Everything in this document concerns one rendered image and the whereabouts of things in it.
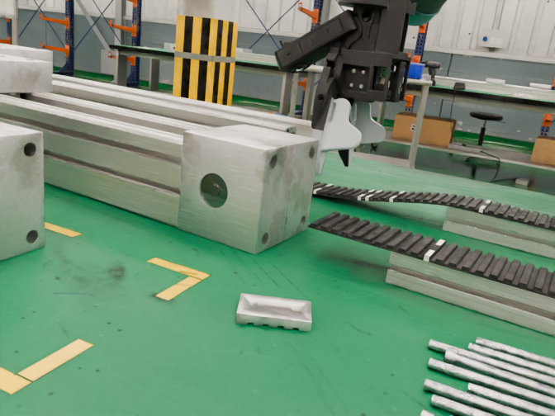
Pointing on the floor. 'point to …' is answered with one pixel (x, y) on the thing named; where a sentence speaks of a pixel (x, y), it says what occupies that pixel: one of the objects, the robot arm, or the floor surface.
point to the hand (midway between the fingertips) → (329, 161)
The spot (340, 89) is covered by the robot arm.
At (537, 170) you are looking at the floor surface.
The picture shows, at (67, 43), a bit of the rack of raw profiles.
